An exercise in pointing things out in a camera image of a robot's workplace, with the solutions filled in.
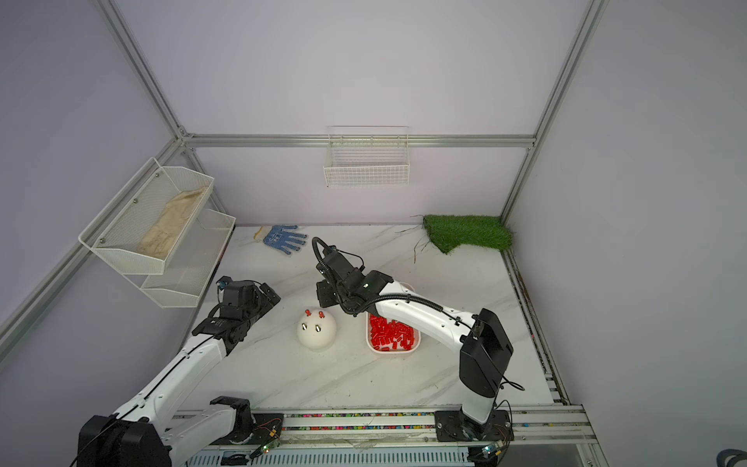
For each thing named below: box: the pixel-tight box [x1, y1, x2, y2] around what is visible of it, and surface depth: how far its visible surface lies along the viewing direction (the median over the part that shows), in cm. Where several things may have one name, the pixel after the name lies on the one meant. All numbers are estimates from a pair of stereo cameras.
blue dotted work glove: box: [253, 224, 309, 255], surface depth 120 cm
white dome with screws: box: [296, 309, 337, 352], surface depth 83 cm
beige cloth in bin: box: [136, 186, 208, 260], surface depth 80 cm
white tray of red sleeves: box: [365, 312, 422, 356], surface depth 90 cm
